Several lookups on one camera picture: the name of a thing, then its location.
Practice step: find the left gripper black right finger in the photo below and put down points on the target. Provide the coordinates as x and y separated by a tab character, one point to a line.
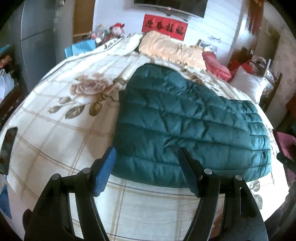
226	209

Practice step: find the wooden chair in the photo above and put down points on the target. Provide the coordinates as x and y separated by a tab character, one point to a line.
272	82

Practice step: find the wall-mounted television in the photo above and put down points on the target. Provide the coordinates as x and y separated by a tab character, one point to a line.
189	7

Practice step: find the red ruffled cushion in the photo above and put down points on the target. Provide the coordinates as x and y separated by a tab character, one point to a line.
214	66

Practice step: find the wooden door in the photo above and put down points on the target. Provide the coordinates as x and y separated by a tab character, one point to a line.
83	19

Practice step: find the red Chinese banner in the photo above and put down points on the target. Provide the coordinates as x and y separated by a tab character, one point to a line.
174	28

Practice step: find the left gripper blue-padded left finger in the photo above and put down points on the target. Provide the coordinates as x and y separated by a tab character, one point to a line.
51	218

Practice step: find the orange fringed pillow cover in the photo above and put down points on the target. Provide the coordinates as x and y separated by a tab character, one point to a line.
155	44

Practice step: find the red decoration hanging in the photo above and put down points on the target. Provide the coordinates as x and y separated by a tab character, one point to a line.
255	15

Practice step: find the white pillow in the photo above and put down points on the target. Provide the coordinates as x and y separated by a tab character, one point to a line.
250	84

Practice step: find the dark green quilted jacket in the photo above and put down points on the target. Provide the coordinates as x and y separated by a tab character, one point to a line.
161	112

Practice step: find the grey wardrobe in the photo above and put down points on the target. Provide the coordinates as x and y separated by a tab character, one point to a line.
39	32

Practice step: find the santa plush toy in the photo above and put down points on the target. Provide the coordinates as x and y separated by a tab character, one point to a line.
117	30

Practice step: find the red bag on chair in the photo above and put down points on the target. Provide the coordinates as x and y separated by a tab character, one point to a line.
234	65

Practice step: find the framed photo on wall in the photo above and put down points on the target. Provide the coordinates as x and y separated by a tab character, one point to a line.
208	47

